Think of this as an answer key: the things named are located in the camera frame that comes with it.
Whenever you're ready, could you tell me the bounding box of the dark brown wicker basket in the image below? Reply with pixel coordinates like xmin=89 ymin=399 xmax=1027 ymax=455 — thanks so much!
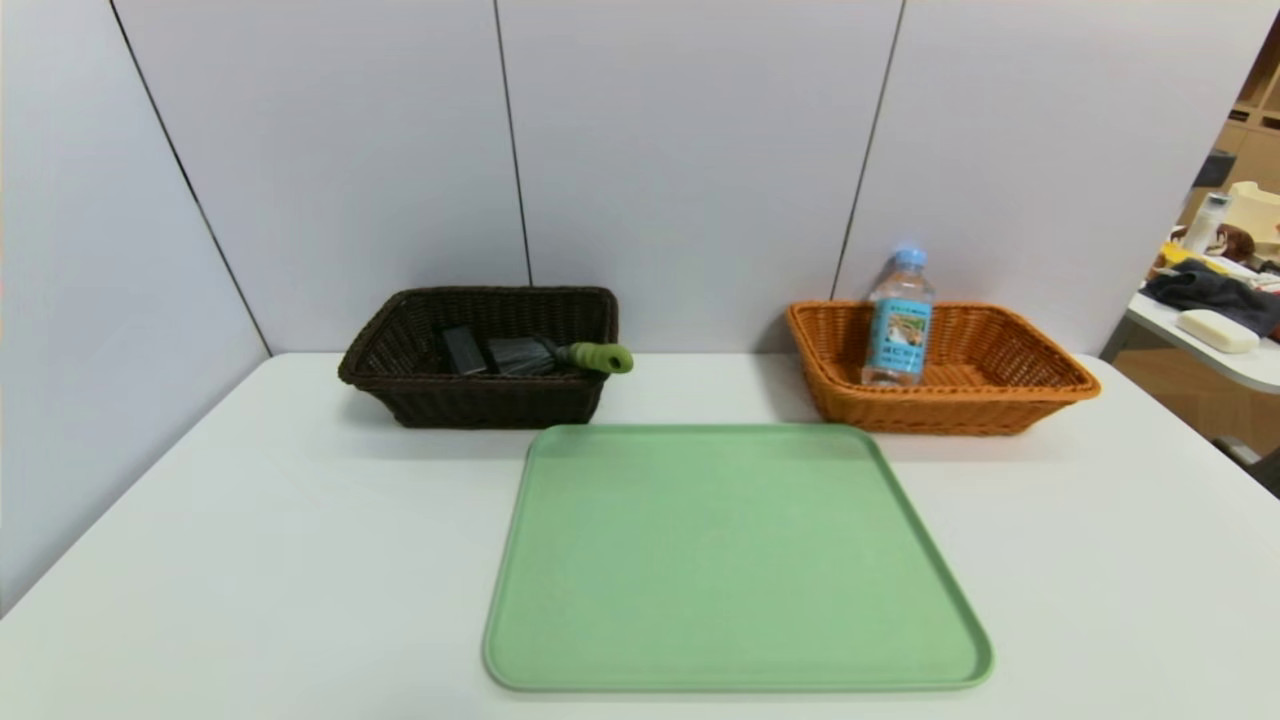
xmin=337 ymin=286 xmax=621 ymax=430

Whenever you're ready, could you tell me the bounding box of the beige container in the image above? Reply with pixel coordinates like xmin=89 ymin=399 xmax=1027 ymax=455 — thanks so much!
xmin=1225 ymin=180 xmax=1280 ymax=246

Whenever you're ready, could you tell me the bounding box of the white soap block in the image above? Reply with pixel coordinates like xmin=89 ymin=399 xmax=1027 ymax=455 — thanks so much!
xmin=1176 ymin=309 xmax=1261 ymax=354

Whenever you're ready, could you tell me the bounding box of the grey brush with green handle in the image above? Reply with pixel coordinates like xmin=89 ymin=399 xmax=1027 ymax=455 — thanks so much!
xmin=486 ymin=334 xmax=635 ymax=378

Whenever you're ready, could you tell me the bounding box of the white plastic bottle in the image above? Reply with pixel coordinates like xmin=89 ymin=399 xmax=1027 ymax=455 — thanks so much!
xmin=1183 ymin=192 xmax=1229 ymax=256

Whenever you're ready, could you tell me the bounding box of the brown plush toy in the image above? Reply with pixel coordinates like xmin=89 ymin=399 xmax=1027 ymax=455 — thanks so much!
xmin=1207 ymin=224 xmax=1257 ymax=263

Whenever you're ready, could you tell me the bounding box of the black pump bottle green label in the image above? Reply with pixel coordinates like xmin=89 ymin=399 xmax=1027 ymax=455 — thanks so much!
xmin=439 ymin=323 xmax=490 ymax=377

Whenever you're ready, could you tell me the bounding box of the orange wicker basket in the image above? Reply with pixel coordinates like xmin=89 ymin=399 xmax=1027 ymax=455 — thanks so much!
xmin=785 ymin=300 xmax=1102 ymax=436

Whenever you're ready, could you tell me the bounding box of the dark grey cloth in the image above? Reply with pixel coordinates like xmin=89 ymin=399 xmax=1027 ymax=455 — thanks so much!
xmin=1142 ymin=258 xmax=1280 ymax=339

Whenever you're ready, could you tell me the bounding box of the wooden shelf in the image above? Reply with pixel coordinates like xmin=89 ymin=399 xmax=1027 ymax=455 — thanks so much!
xmin=1180 ymin=15 xmax=1280 ymax=226

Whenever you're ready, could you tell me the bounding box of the white background table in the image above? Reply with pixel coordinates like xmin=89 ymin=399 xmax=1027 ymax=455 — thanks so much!
xmin=1126 ymin=290 xmax=1280 ymax=396

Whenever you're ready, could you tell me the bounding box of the light green plastic tray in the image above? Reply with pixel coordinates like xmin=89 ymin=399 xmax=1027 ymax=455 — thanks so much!
xmin=482 ymin=424 xmax=995 ymax=693

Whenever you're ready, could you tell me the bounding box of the clear water bottle blue cap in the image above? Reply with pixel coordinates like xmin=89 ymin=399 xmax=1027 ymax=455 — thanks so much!
xmin=861 ymin=247 xmax=938 ymax=387

